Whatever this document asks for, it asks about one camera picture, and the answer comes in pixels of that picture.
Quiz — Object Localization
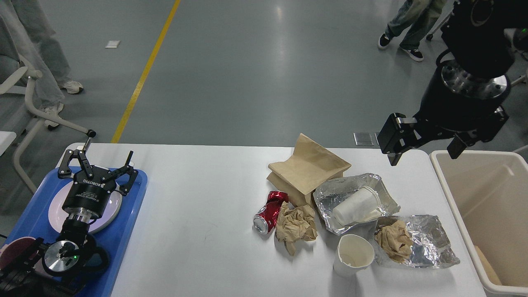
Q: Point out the white side table corner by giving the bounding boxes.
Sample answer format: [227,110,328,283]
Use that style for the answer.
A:
[0,130,17,156]

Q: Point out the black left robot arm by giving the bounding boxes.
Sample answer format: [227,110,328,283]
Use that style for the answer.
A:
[1,141,147,297]

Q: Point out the crushed red soda can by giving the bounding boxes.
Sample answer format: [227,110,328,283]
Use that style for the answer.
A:
[253,191,289,235]

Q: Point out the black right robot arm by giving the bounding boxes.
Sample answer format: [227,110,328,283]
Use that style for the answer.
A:
[377,0,527,166]

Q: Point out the green plate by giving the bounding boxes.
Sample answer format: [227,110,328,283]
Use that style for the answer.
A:
[89,209,119,234]

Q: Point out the white paper cup lying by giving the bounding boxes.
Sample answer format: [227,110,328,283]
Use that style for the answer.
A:
[332,186,382,226]

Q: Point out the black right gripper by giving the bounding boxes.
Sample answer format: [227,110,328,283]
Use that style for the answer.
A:
[377,60,511,167]

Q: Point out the dark blue mug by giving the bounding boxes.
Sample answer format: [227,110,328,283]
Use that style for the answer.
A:
[74,246,109,285]

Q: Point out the person in blue jeans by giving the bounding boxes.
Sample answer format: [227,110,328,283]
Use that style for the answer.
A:
[377,0,447,62]

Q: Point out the white paper cup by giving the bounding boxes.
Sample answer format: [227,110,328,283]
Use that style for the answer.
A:
[332,234,375,278]
[332,186,382,226]

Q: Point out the white chair base far right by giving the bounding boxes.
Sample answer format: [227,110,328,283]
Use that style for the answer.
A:
[509,29,528,154]

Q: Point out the pink plate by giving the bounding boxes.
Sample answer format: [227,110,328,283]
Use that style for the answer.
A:
[48,181,123,233]

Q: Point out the metal floor socket plates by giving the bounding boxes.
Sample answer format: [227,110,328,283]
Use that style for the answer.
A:
[353,133,379,146]

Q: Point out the pink mug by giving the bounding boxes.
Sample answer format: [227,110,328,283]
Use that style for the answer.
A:
[0,236,45,275]

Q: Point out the beige plastic bin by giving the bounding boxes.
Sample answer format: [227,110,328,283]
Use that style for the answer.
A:
[430,151,528,296]

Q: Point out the brown paper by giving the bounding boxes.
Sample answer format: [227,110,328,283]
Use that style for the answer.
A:
[375,220,413,263]
[276,202,318,256]

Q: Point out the person in grey trousers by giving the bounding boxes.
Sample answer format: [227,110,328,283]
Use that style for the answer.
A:
[1,0,84,116]

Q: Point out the blue plastic tray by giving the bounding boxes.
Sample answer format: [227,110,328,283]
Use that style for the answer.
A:
[5,168,148,297]

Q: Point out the grey office chair left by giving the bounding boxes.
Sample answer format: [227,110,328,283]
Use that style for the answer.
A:
[0,8,97,194]

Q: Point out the brown paper bag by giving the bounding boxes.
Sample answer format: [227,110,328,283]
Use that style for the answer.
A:
[267,133,351,207]
[474,245,502,285]

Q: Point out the aluminium foil sheet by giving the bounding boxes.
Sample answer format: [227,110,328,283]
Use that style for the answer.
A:
[368,215,460,269]
[313,173,401,236]

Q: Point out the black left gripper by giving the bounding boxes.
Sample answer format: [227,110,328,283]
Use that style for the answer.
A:
[57,137,139,220]

